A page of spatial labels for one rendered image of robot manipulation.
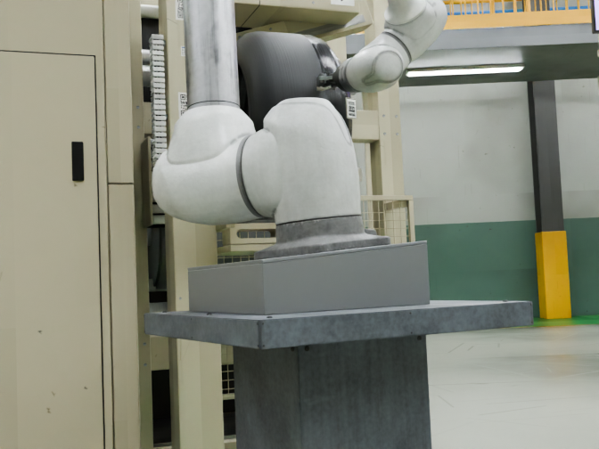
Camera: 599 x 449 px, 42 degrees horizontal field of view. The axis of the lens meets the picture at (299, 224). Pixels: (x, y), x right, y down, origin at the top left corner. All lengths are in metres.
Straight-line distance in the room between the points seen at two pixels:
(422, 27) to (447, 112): 9.93
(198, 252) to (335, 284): 1.08
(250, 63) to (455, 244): 9.50
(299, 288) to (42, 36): 0.72
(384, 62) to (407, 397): 0.82
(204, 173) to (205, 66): 0.21
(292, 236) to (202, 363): 1.03
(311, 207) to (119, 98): 0.47
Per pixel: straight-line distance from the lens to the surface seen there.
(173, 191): 1.46
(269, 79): 2.23
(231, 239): 2.22
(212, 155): 1.42
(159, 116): 2.33
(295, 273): 1.22
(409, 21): 1.92
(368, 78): 1.87
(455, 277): 11.62
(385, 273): 1.31
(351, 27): 3.04
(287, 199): 1.34
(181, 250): 2.28
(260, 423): 1.38
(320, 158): 1.33
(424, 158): 11.69
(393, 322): 1.17
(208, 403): 2.32
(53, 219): 1.53
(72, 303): 1.53
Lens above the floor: 0.70
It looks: 4 degrees up
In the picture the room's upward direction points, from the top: 2 degrees counter-clockwise
